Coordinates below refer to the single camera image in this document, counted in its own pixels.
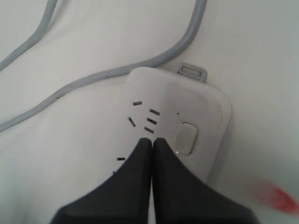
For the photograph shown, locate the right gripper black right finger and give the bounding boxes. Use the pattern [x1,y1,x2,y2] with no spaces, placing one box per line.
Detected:
[152,138,259,224]

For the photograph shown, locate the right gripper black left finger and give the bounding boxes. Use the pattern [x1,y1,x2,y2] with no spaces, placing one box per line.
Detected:
[51,138,151,224]

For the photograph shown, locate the white power strip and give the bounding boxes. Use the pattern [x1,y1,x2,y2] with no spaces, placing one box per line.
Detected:
[109,67,232,182]

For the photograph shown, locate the grey cable with plug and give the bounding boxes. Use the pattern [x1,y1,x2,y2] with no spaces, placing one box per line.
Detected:
[0,0,208,133]

